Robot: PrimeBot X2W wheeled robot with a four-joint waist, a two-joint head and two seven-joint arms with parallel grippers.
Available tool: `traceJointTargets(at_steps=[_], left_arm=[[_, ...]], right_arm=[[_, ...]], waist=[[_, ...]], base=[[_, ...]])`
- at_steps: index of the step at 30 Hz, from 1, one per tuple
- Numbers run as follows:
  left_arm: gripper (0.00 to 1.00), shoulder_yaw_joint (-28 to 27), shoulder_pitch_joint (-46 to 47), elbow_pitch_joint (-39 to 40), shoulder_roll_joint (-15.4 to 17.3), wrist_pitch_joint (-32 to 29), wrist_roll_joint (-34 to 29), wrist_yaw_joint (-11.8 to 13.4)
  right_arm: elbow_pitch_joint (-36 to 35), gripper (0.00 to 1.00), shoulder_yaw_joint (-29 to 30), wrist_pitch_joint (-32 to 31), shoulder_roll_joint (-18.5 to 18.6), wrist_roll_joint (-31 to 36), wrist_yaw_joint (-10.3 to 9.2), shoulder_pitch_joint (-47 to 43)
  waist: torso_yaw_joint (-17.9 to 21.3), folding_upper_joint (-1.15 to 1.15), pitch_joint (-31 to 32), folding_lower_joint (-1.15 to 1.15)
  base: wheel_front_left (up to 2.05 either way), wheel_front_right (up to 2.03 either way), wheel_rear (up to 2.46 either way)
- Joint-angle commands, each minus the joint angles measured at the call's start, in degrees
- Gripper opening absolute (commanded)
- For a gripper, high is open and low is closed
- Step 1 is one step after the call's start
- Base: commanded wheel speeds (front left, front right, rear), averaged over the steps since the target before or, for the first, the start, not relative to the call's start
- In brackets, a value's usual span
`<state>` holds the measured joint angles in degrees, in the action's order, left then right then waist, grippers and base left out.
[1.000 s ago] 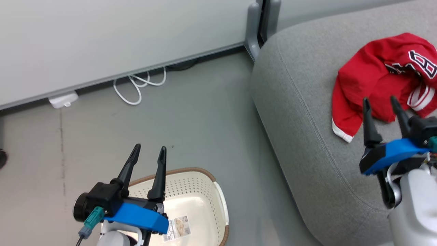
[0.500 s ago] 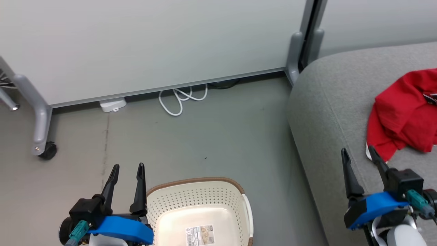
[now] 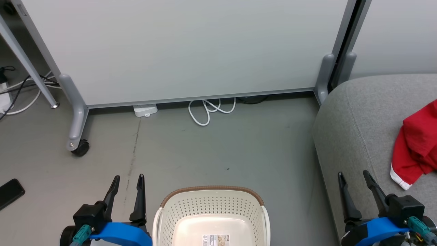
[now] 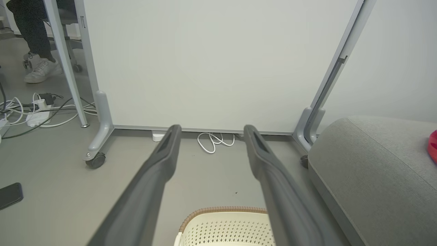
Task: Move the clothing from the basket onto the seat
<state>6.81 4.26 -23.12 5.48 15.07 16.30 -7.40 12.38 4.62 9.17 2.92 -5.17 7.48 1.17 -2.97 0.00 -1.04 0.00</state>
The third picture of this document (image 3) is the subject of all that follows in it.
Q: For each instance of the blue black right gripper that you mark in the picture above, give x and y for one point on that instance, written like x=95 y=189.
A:
x=375 y=232

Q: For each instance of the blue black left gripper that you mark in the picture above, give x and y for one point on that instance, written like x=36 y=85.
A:
x=119 y=235

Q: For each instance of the red garment with white hem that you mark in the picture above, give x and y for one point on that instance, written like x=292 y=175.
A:
x=418 y=147

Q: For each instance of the white basket with brown rim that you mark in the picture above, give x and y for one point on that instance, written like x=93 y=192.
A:
x=211 y=208

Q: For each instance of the printed basket label sticker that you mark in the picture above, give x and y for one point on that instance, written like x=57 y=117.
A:
x=215 y=240

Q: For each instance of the grey fabric sofa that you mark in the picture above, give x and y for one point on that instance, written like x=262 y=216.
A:
x=358 y=136

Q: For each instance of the black caster wheel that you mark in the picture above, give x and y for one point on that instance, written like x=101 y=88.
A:
x=81 y=148

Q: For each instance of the white power adapter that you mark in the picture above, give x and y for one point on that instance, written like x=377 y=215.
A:
x=145 y=110

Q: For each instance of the grey partition foot with caster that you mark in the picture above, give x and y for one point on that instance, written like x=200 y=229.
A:
x=78 y=116

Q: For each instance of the black phone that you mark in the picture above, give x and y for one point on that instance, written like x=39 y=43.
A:
x=10 y=193

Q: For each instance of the white power strip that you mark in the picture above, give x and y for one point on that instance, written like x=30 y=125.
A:
x=4 y=99

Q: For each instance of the large white partition panel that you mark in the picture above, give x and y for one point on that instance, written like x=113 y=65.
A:
x=187 y=44

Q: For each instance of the narrow white partition panel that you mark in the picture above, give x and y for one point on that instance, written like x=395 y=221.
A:
x=399 y=34

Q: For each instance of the grey table leg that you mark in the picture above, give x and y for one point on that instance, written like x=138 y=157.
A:
x=27 y=61

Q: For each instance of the black plug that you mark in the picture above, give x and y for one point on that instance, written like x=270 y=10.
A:
x=3 y=74

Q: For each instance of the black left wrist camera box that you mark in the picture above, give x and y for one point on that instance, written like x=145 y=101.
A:
x=90 y=215

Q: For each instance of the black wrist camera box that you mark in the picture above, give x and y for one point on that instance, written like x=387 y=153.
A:
x=406 y=208
x=90 y=215

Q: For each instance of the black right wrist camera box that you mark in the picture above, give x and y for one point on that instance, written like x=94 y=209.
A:
x=406 y=208

